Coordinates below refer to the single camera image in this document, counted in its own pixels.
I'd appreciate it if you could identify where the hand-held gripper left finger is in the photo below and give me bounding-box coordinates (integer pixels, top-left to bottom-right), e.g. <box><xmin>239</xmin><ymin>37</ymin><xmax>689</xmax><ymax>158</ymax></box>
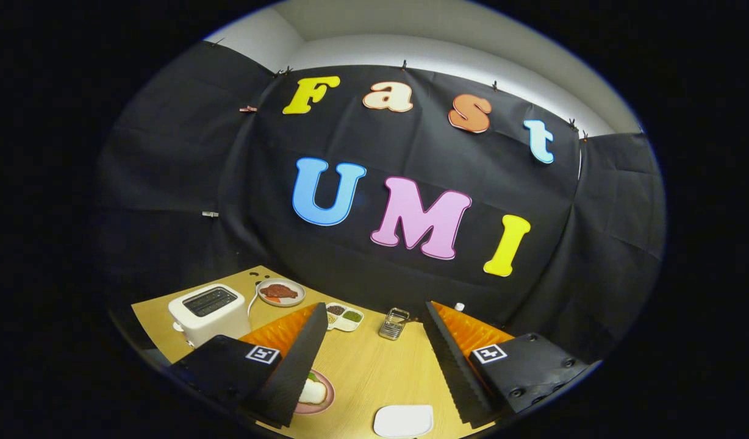
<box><xmin>167</xmin><ymin>302</ymin><xmax>329</xmax><ymax>429</ymax></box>

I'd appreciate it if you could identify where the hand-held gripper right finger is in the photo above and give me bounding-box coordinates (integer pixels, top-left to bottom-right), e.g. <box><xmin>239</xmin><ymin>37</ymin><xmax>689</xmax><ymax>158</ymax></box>
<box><xmin>423</xmin><ymin>301</ymin><xmax>601</xmax><ymax>427</ymax></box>

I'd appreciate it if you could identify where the toasted bread slice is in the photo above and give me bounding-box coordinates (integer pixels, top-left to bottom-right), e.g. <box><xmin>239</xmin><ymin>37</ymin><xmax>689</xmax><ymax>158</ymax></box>
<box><xmin>298</xmin><ymin>378</ymin><xmax>328</xmax><ymax>405</ymax></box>

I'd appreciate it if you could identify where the pink round plate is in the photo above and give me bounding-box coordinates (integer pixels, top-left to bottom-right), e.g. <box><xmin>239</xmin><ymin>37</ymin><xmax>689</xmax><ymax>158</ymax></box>
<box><xmin>294</xmin><ymin>369</ymin><xmax>336</xmax><ymax>416</ymax></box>

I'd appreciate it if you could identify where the white divided dish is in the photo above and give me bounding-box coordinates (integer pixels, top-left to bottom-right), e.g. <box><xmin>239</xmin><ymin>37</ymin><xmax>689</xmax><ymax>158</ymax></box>
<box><xmin>324</xmin><ymin>302</ymin><xmax>365</xmax><ymax>333</ymax></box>

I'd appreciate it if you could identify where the round beige plate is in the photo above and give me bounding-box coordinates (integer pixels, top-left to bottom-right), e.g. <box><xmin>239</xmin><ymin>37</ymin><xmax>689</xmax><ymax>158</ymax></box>
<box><xmin>256</xmin><ymin>279</ymin><xmax>306</xmax><ymax>307</ymax></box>

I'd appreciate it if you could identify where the white square plate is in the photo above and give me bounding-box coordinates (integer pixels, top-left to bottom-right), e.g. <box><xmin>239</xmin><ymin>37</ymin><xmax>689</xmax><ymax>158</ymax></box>
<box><xmin>373</xmin><ymin>404</ymin><xmax>435</xmax><ymax>439</ymax></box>

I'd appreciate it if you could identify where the white toaster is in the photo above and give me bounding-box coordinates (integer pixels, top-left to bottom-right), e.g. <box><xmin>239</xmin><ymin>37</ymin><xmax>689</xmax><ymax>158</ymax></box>
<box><xmin>168</xmin><ymin>284</ymin><xmax>251</xmax><ymax>348</ymax></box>

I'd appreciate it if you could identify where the black backdrop cloth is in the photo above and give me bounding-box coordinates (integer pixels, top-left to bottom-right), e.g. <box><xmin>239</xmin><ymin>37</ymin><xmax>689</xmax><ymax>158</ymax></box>
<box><xmin>97</xmin><ymin>40</ymin><xmax>667</xmax><ymax>366</ymax></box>

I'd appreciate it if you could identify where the row of black clips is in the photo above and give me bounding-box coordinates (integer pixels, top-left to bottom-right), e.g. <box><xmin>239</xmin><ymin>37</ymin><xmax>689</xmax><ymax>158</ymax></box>
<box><xmin>207</xmin><ymin>38</ymin><xmax>590</xmax><ymax>142</ymax></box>

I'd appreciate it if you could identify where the metal wire holder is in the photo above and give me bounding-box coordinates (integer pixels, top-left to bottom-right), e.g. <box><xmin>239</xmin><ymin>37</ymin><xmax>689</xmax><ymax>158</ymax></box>
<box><xmin>378</xmin><ymin>307</ymin><xmax>410</xmax><ymax>341</ymax></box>

